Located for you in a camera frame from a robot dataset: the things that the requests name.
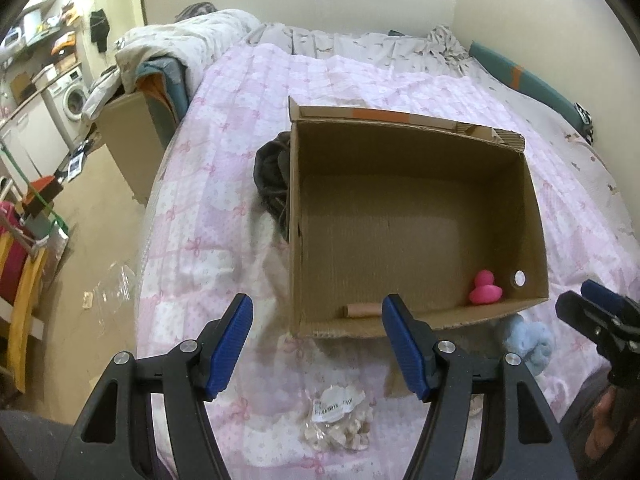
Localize dark grey fabric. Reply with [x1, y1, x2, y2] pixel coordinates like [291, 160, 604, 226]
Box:
[0, 407, 76, 480]

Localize white scrunchie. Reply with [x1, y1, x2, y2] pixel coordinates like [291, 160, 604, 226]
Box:
[302, 407, 372, 455]

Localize tan cylinder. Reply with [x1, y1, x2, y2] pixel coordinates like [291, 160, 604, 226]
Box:
[342, 304, 386, 319]

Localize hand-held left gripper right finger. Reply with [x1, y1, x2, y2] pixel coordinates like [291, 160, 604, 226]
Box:
[381, 294, 576, 480]

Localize pink rubber duck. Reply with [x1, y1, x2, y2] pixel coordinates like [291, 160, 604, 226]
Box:
[467, 270, 505, 307]

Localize red and brown box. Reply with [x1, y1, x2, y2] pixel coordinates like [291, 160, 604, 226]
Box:
[22, 175, 64, 217]

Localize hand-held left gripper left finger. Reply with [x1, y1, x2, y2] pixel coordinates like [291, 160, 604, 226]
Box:
[54, 293, 254, 480]

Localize light blue plush toy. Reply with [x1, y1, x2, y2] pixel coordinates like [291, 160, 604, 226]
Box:
[502, 316, 557, 377]

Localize green strap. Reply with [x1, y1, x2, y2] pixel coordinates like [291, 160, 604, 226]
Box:
[0, 145, 70, 233]

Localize white washing machine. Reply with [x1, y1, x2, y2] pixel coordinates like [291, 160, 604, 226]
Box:
[47, 66, 92, 125]

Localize yellow wooden frame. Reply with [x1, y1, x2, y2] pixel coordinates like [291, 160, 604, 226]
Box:
[0, 232, 52, 394]

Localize white cabinet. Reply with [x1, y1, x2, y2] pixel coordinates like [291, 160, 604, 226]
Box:
[0, 85, 72, 197]

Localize white rumpled duvet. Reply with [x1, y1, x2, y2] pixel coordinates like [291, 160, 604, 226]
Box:
[82, 9, 263, 121]

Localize clear plastic wrap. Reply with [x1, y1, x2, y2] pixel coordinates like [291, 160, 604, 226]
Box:
[82, 260, 139, 322]

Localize teal and orange cloth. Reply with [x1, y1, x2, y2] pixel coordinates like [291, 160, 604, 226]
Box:
[137, 57, 192, 137]

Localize tall cardboard box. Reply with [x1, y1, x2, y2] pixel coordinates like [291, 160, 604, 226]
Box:
[97, 91, 173, 207]

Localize dark hanging garment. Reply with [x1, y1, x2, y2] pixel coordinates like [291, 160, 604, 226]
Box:
[90, 9, 110, 54]

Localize teal padded board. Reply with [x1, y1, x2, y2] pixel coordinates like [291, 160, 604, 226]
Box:
[467, 40, 596, 146]

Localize printed paper sheet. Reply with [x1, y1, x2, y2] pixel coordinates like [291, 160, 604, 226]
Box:
[65, 152, 87, 182]

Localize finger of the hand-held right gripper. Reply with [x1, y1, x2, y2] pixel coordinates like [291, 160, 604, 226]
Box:
[581, 280, 640, 326]
[556, 291, 616, 348]

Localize person's right hand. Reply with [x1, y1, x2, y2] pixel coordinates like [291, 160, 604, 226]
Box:
[584, 389, 620, 462]

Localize dark grey cloth bundle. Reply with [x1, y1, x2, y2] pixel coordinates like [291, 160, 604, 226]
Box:
[254, 131, 293, 241]

